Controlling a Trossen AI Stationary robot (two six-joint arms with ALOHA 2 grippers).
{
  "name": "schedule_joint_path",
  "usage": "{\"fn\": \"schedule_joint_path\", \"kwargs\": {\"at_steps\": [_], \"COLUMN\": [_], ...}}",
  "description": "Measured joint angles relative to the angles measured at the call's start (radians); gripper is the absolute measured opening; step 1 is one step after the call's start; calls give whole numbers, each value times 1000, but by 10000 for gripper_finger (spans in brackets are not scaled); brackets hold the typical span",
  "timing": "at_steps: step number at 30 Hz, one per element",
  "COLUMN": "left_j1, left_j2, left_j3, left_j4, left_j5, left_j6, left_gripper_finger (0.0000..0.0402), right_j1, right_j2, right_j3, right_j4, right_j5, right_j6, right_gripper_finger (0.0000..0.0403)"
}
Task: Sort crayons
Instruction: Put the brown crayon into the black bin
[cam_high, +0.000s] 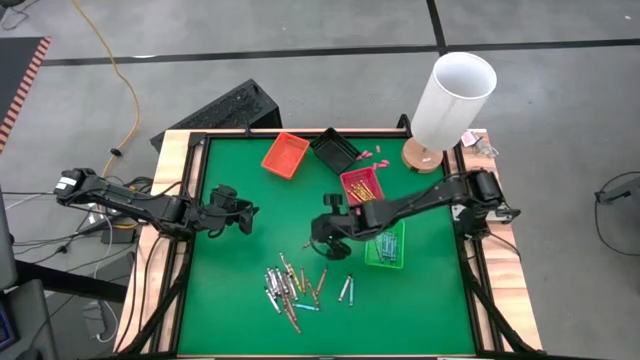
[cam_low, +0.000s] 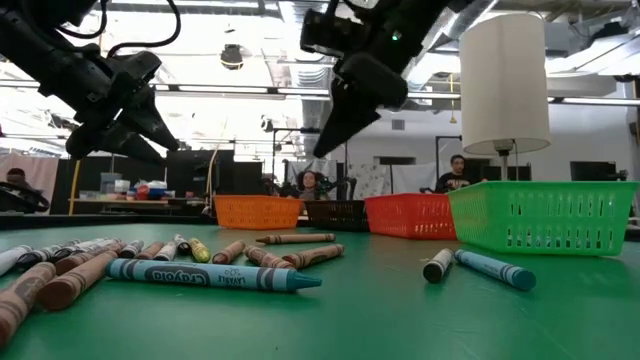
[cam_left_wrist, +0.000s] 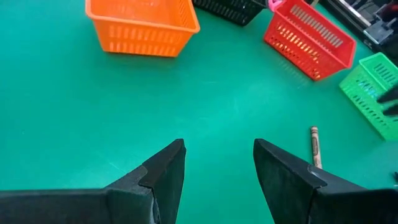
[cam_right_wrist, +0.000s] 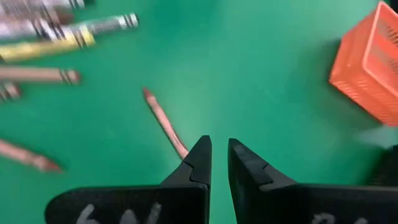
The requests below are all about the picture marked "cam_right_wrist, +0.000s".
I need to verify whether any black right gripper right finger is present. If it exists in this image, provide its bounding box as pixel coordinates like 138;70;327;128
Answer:
228;139;398;224

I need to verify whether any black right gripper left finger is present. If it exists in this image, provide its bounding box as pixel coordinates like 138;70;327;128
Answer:
45;135;213;224

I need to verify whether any brown crayon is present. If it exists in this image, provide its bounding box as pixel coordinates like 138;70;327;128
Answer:
0;138;63;174
142;88;190;160
0;82;21;101
0;67;81;86

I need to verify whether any orange plastic basket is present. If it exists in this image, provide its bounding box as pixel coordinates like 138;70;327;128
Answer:
328;1;398;128

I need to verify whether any yellow crayon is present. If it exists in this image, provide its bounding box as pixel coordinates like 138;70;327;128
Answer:
0;26;96;62

